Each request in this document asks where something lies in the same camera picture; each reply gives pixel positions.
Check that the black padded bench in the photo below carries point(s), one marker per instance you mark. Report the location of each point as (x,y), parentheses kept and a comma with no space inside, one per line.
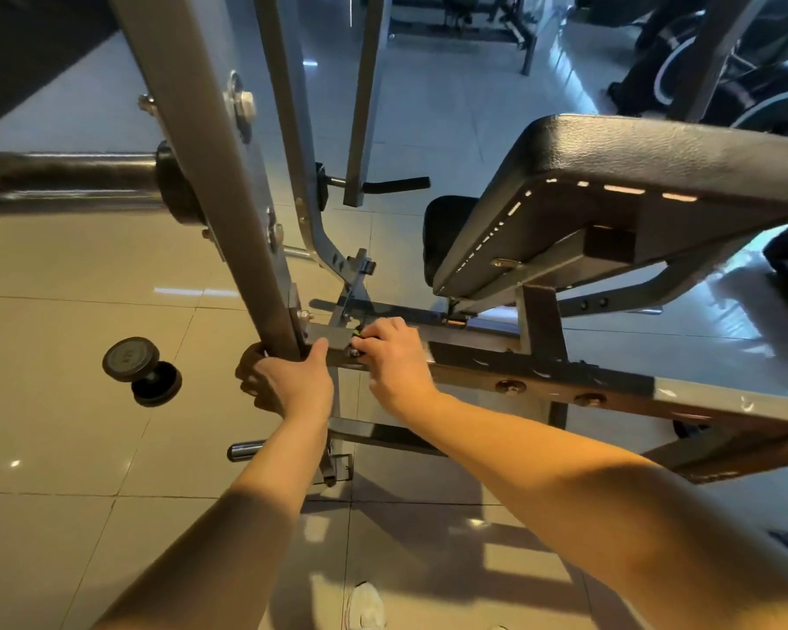
(631,190)

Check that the person's right hand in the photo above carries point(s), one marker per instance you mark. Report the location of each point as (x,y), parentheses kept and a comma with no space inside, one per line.
(394,363)

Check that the grey steel gym machine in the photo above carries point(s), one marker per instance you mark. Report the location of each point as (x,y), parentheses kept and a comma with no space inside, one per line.
(197,124)

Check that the person's right forearm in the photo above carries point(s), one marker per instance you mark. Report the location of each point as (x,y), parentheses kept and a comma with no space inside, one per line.
(617,505)

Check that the person's left hand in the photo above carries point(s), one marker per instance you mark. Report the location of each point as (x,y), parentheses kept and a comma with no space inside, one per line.
(289,380)

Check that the person's left forearm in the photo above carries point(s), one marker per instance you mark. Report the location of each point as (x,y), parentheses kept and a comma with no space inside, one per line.
(223,544)

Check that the chrome weight storage peg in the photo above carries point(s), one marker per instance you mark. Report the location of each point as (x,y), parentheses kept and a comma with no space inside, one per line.
(247,450)

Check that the black dumbbell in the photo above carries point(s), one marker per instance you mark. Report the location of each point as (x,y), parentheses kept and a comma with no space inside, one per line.
(142,371)

